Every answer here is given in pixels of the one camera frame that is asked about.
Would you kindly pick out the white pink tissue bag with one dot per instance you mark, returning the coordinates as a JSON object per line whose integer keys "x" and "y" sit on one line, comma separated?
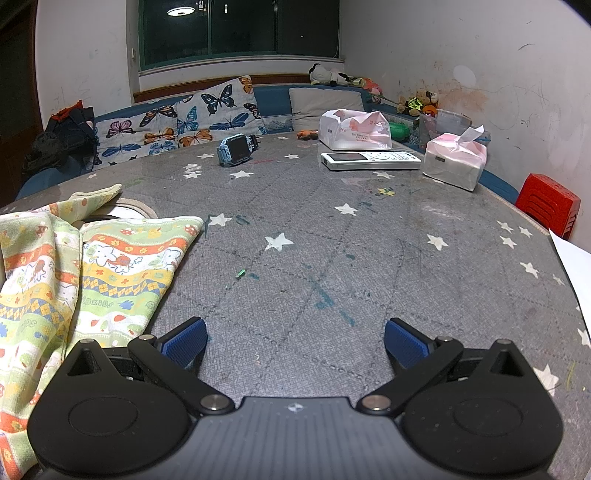
{"x": 353, "y": 131}

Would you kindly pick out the green framed window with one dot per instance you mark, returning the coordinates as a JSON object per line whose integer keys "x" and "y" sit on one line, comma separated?
{"x": 240, "y": 27}

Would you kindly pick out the black bag with red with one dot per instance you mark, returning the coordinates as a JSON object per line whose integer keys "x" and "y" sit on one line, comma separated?
{"x": 62, "y": 136}

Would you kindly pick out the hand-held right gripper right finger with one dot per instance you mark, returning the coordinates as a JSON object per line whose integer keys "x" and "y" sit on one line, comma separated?
{"x": 406, "y": 344}

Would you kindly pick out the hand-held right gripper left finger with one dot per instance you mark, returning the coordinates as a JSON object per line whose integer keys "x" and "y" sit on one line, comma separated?
{"x": 184, "y": 344}

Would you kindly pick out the white remote control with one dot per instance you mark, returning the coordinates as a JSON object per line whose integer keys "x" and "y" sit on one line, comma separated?
{"x": 369, "y": 159}

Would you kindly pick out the grey cushion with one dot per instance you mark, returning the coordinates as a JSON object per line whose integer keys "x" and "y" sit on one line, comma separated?
{"x": 323, "y": 108}

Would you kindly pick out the colourful plush toy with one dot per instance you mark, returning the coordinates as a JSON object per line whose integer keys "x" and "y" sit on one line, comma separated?
{"x": 369, "y": 87}

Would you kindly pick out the butterfly print pillow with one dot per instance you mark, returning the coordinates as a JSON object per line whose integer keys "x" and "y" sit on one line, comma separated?
{"x": 134, "y": 134}
{"x": 217, "y": 108}

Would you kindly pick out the pink white tissue pack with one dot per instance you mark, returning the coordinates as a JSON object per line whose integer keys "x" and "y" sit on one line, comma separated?
{"x": 455, "y": 159}

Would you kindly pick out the black white plush dog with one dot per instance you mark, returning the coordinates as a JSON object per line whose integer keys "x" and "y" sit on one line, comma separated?
{"x": 328, "y": 74}

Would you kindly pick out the wooden sill board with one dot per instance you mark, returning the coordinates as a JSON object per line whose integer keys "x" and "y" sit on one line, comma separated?
{"x": 184, "y": 90}

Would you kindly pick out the blue sofa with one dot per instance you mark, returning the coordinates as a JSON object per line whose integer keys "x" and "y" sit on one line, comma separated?
{"x": 272, "y": 99}

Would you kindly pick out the clear plastic container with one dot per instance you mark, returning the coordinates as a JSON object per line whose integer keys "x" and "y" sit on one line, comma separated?
{"x": 450, "y": 121}

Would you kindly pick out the brown plush bear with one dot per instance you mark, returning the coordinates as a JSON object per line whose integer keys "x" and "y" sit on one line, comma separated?
{"x": 419, "y": 101}

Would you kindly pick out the small orange toy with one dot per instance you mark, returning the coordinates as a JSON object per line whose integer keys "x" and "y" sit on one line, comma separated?
{"x": 307, "y": 134}

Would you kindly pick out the dark wooden door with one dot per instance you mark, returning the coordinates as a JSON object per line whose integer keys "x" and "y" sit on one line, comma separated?
{"x": 16, "y": 92}

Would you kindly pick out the patterned green orange cloth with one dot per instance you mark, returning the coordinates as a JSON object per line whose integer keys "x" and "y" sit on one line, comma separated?
{"x": 115, "y": 263}

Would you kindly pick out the white paper sheet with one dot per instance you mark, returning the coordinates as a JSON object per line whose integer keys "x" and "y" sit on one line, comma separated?
{"x": 575, "y": 277}

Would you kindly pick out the green bowl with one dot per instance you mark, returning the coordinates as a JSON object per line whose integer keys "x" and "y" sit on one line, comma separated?
{"x": 398, "y": 130}

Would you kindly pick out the round laundry basket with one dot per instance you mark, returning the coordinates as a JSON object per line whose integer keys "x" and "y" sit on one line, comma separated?
{"x": 136, "y": 208}

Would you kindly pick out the blue smartwatch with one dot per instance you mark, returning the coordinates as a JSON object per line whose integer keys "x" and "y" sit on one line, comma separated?
{"x": 238, "y": 148}

